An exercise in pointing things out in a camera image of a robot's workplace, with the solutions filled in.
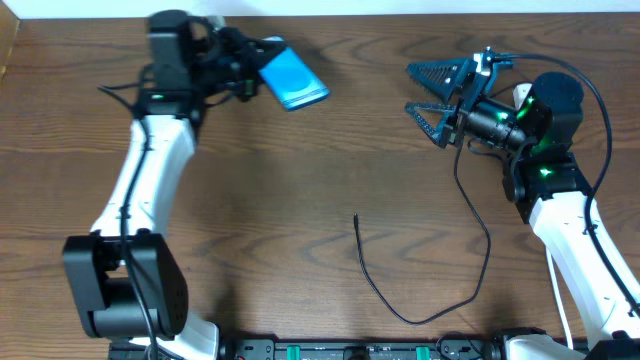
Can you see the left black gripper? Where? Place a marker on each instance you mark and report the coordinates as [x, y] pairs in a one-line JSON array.
[[248, 80]]

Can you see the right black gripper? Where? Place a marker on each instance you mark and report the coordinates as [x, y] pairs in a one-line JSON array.
[[458, 101]]

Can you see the blue screen Galaxy smartphone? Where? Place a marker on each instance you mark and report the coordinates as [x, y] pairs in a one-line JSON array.
[[290, 80]]

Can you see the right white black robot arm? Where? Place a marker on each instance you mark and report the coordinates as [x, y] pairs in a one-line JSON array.
[[542, 178]]

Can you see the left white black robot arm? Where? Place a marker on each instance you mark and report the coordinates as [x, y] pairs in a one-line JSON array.
[[124, 280]]

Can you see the white power strip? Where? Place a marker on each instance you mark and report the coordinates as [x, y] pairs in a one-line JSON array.
[[520, 93]]

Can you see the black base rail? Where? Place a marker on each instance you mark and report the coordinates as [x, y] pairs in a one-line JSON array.
[[454, 348]]

